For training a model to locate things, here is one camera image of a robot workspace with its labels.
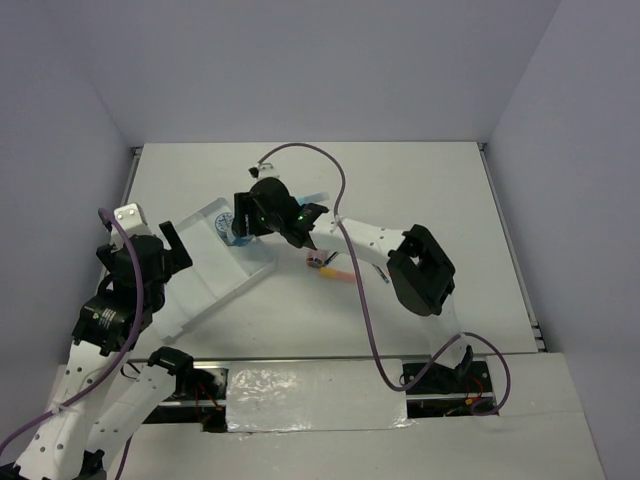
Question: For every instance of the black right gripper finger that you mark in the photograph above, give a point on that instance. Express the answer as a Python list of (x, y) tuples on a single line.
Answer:
[(245, 227), (244, 206)]

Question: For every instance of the white divided plastic tray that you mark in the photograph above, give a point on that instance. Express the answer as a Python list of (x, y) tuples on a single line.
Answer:
[(219, 273)]

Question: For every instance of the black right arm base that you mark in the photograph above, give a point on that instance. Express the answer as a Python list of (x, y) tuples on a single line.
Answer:
[(444, 392)]

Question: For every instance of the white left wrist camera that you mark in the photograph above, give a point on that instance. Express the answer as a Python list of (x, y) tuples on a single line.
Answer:
[(132, 219)]

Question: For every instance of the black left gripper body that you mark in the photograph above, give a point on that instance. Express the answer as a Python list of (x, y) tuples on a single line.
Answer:
[(159, 293)]

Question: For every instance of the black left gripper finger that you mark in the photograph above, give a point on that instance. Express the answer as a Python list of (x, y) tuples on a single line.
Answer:
[(180, 259), (170, 234)]

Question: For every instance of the silver foil sheet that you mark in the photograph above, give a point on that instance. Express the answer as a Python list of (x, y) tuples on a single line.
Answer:
[(309, 396)]

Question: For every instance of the blue round container in tray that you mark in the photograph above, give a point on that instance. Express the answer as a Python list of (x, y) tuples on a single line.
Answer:
[(223, 224)]

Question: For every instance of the yellow pink highlighter pen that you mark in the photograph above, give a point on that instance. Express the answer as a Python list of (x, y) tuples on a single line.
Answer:
[(331, 273)]

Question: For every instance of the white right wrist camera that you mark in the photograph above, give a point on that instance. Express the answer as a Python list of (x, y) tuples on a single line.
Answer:
[(263, 170)]

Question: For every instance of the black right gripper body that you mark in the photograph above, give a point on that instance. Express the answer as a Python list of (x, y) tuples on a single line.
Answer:
[(267, 224)]

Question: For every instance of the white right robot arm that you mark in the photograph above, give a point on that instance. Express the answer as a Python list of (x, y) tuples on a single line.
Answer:
[(421, 273)]

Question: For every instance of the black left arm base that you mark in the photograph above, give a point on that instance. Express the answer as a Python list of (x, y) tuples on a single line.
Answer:
[(199, 396)]

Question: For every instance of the pink sticky notes tube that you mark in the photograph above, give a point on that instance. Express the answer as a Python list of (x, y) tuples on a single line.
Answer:
[(316, 258)]

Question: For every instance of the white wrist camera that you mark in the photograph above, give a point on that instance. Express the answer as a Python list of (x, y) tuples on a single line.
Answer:
[(263, 170), (132, 219)]

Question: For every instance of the blue round splash-lid container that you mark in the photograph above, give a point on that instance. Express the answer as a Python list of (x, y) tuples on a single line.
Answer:
[(237, 241)]

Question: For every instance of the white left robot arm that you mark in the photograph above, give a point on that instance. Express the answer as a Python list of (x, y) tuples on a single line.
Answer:
[(79, 435)]

